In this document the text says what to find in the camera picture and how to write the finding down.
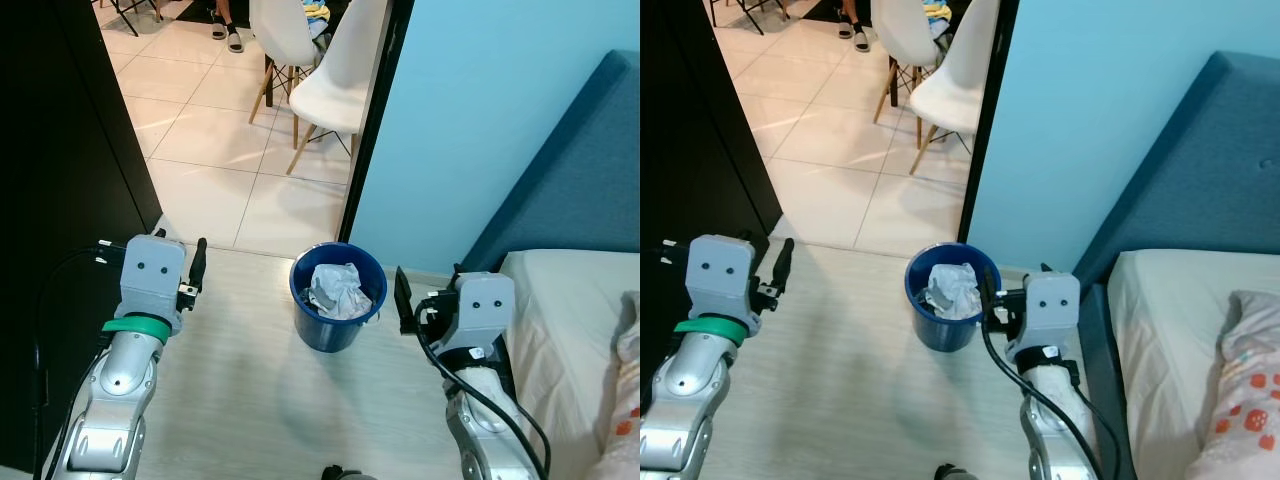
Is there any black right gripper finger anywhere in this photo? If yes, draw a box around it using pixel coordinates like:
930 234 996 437
979 264 1002 328
396 265 417 337

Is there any pink patterned pillow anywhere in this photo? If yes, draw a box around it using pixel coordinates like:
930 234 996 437
1185 290 1280 480
590 290 641 480

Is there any crumpled white tissue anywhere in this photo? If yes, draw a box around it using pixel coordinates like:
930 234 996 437
925 262 986 321
308 263 373 321

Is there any blue plastic waste bin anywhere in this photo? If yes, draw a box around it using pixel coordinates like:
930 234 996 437
290 242 389 353
905 242 1001 353

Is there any black wardrobe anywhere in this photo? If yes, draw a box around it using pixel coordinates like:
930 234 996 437
0 0 166 471
640 0 783 401

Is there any white chair with wooden legs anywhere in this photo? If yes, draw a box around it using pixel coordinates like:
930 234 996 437
287 0 391 176
248 0 326 126
872 0 946 126
908 0 1001 176

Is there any person in pink shirt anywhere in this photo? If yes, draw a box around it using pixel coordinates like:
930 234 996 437
210 0 246 53
838 0 871 53

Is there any black folding chair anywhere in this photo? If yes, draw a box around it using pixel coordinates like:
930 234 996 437
705 0 771 36
95 0 166 36

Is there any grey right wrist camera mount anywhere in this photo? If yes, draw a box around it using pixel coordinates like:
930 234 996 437
1020 270 1081 346
455 272 516 351

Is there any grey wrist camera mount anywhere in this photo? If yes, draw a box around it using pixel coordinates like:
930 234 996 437
455 272 516 351
118 236 189 319
1020 270 1081 346
688 235 763 321

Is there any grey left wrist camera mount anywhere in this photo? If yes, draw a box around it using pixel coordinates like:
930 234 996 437
688 235 763 321
118 236 189 319

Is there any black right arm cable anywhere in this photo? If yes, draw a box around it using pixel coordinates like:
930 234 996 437
980 300 1121 480
415 295 551 480

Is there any black door frame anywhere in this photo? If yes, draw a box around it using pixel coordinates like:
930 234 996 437
958 0 1021 246
338 0 416 246

